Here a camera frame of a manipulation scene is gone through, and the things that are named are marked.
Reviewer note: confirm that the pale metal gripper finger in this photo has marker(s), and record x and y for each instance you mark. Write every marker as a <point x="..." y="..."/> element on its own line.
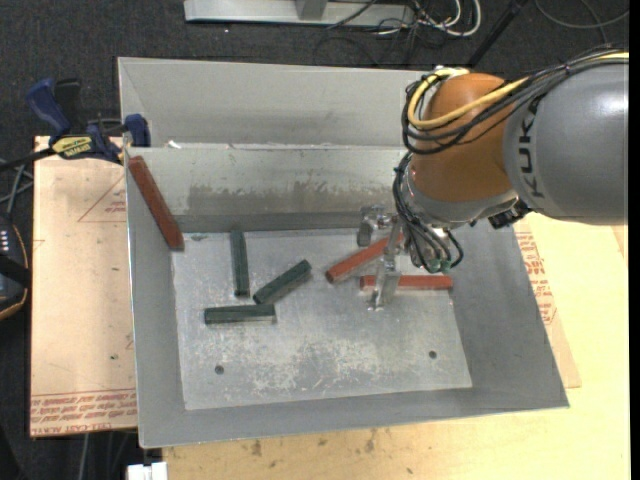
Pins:
<point x="393" y="285"/>
<point x="379" y="293"/>

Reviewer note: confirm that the red-brown flat block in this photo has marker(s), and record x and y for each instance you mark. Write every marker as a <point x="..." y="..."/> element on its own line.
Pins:
<point x="425" y="282"/>
<point x="157" y="205"/>
<point x="357" y="263"/>

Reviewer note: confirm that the dark green flat block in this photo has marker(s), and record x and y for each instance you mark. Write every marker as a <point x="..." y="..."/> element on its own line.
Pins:
<point x="240" y="314"/>
<point x="240" y="263"/>
<point x="282" y="282"/>

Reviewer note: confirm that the grey metal bin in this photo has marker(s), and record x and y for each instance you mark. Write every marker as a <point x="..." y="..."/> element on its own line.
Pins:
<point x="310" y="363"/>

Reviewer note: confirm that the black cylinder on white bracket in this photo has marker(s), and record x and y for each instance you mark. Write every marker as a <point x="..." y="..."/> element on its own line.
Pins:
<point x="507" y="215"/>

